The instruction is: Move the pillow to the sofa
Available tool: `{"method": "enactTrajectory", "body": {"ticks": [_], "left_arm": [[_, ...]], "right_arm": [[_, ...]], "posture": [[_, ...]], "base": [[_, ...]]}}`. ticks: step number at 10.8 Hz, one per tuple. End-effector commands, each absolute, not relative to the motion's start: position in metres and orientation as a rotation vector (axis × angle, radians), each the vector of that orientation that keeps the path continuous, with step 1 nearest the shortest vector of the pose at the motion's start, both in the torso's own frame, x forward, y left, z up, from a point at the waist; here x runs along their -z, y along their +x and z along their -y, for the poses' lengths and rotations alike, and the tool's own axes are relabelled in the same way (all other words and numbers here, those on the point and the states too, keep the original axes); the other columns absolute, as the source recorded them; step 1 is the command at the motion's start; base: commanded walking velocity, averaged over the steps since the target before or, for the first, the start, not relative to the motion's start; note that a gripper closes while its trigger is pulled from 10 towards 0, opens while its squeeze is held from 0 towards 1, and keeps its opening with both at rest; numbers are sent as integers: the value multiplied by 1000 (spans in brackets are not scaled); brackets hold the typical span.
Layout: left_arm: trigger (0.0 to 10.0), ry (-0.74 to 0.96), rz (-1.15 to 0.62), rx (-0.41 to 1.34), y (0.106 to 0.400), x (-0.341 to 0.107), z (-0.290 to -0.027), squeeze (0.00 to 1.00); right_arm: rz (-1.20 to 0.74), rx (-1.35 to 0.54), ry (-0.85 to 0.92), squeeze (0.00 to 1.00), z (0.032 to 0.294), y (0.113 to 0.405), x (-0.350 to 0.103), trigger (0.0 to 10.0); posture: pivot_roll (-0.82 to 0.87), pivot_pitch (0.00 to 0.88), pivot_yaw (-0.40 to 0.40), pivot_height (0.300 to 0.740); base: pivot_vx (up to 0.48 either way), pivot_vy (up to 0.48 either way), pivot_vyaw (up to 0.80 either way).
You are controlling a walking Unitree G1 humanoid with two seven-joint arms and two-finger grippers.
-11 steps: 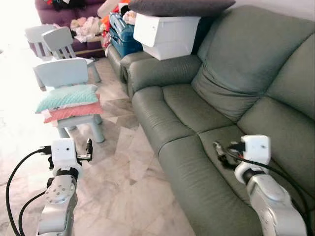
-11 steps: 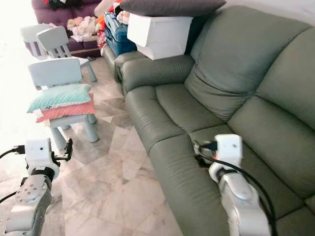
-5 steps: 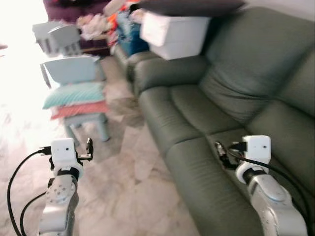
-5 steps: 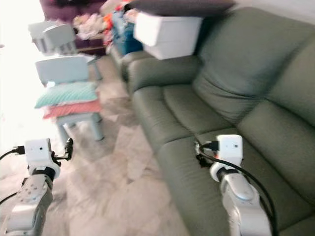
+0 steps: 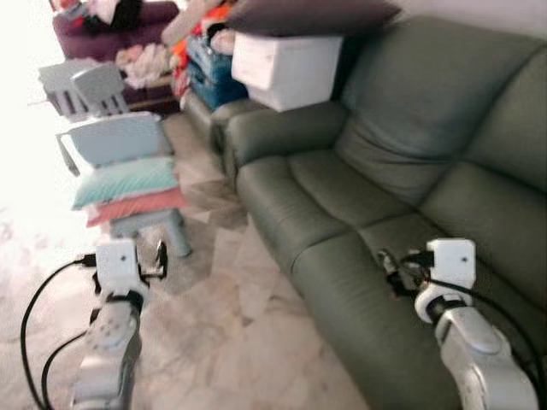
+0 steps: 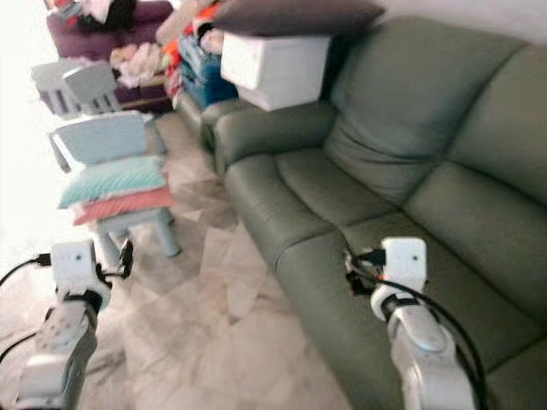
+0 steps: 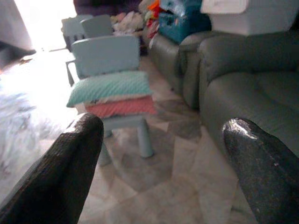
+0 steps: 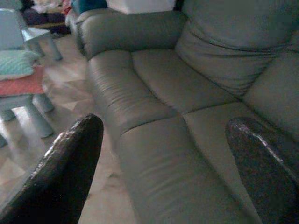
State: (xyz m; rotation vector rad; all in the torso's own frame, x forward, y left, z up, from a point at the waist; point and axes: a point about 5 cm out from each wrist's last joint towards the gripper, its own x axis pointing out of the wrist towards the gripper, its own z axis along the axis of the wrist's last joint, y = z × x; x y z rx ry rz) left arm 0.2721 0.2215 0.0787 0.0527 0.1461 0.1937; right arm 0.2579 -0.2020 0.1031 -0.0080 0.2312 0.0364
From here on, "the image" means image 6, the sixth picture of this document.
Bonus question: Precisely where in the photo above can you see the teal dotted pillow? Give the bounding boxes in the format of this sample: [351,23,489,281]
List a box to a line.
[59,155,168,210]

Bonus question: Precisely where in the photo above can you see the pink dotted pillow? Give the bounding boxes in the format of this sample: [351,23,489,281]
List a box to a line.
[73,186,176,227]

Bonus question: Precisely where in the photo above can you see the green leather sofa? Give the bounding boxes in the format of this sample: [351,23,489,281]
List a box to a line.
[212,15,547,410]

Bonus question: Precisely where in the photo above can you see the purple sofa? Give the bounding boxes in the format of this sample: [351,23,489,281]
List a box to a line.
[47,0,176,62]

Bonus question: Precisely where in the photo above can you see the dark wooden low table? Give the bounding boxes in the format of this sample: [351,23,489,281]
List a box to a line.
[120,84,176,114]

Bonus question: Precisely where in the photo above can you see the pile of pale clothes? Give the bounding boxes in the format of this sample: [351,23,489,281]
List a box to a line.
[115,43,168,89]

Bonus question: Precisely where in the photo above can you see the blue printed bag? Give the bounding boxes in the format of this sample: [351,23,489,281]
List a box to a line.
[178,34,236,108]

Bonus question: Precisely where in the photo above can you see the white storage box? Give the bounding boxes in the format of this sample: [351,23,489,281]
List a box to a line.
[221,32,332,113]

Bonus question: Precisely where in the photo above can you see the orange cloth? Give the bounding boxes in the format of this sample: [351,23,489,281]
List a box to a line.
[162,3,223,82]

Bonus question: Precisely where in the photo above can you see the beige cushion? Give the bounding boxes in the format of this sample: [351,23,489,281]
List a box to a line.
[156,7,215,45]

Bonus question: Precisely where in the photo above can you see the dark grey cushion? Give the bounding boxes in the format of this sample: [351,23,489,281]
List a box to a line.
[212,0,387,38]

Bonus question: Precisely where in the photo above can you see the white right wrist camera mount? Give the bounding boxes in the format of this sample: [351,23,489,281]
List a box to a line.
[370,237,428,323]

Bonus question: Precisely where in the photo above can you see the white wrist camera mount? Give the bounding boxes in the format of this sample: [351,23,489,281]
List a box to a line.
[50,240,113,310]
[370,237,428,323]

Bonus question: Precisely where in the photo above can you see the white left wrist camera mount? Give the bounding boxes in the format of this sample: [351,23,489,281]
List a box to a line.
[50,240,113,310]

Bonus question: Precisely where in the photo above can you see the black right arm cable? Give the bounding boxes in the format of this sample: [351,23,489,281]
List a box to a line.
[372,272,490,410]

